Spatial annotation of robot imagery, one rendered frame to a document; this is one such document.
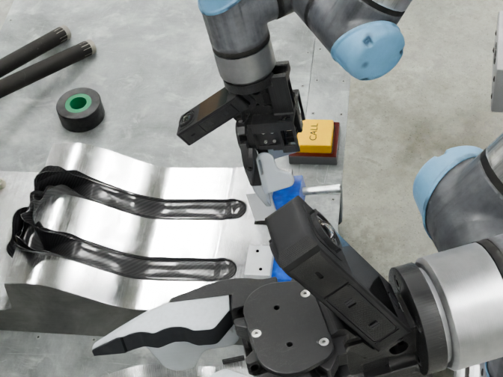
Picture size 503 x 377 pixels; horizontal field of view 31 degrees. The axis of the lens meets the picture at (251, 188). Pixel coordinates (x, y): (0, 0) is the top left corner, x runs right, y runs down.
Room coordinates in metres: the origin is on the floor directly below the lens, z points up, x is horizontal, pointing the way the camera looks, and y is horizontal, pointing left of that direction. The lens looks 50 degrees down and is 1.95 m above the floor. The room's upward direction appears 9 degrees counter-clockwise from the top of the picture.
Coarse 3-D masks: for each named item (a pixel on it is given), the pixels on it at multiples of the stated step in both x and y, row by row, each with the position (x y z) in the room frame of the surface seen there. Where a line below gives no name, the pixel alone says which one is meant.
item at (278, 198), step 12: (300, 180) 0.84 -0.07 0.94; (252, 192) 0.83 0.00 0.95; (276, 192) 0.83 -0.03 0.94; (288, 192) 0.82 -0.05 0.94; (300, 192) 0.82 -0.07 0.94; (312, 192) 0.82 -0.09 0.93; (324, 192) 0.82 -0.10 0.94; (252, 204) 0.82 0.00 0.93; (264, 204) 0.82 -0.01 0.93; (276, 204) 0.82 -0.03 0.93; (264, 216) 0.82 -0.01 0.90
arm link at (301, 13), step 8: (280, 0) 0.87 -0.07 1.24; (288, 0) 0.88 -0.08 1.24; (296, 0) 0.86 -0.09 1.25; (304, 0) 0.85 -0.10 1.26; (280, 8) 0.87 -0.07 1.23; (288, 8) 0.88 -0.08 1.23; (296, 8) 0.86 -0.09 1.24; (304, 8) 0.85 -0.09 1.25; (280, 16) 0.88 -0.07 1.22; (304, 16) 0.84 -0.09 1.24
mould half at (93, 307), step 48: (0, 192) 0.98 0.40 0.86; (144, 192) 0.91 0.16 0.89; (192, 192) 0.90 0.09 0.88; (240, 192) 0.88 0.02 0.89; (0, 240) 0.89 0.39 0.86; (96, 240) 0.82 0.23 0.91; (144, 240) 0.82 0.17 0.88; (192, 240) 0.81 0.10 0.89; (240, 240) 0.79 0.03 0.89; (0, 288) 0.80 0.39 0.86; (48, 288) 0.74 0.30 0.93; (96, 288) 0.74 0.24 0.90; (144, 288) 0.74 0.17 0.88; (192, 288) 0.73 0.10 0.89
